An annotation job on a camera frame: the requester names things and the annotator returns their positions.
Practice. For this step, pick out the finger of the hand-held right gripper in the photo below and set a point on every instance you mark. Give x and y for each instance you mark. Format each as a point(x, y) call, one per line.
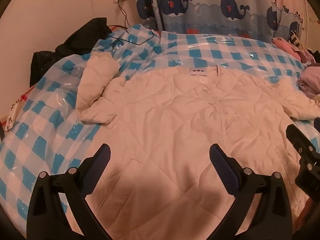
point(297, 142)

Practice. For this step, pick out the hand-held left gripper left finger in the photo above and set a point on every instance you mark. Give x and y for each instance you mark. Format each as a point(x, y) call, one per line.
point(98, 170)

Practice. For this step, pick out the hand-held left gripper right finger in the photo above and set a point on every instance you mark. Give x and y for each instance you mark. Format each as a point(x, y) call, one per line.
point(223, 170)

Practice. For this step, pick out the white quilted jacket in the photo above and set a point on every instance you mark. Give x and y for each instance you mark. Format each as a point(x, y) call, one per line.
point(175, 130)

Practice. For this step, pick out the purple clothes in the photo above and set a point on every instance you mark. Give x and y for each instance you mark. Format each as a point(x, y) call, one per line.
point(310, 80)

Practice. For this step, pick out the pink clothes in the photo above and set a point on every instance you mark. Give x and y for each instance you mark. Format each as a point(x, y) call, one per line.
point(287, 46)

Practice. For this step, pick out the blue checkered plastic sheet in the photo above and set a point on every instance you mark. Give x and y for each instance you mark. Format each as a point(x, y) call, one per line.
point(50, 130)

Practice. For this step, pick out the small white device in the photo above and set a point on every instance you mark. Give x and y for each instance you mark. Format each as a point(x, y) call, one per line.
point(12, 115)

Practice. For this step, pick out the black striped cloth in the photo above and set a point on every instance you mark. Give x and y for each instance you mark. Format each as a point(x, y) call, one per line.
point(295, 38)

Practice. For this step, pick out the black clothing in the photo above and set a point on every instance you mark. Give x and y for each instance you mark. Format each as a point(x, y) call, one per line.
point(75, 40)

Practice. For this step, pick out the whale print curtain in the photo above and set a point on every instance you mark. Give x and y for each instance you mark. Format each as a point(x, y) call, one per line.
point(212, 5)

